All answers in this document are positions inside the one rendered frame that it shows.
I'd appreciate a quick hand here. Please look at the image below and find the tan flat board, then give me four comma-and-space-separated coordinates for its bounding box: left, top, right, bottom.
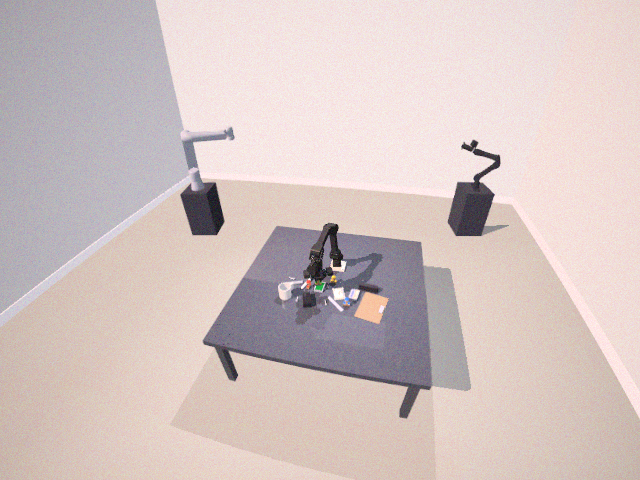
355, 292, 389, 324

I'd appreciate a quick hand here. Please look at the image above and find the white mug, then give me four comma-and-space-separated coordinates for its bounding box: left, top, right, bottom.
278, 282, 294, 300

